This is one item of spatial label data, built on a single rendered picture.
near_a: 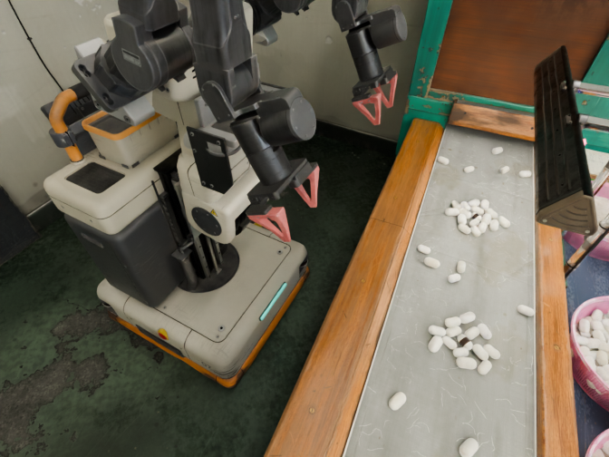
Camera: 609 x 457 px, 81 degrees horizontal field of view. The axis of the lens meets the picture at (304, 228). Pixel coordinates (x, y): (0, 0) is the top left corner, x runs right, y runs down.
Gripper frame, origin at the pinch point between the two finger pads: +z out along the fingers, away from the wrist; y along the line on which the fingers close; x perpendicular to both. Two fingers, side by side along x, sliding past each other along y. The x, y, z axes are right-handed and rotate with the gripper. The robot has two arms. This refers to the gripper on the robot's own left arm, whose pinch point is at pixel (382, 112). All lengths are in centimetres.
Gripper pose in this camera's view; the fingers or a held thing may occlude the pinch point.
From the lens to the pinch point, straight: 95.6
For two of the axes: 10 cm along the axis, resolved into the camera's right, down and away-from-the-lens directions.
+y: 4.8, -6.4, 6.1
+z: 4.0, 7.7, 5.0
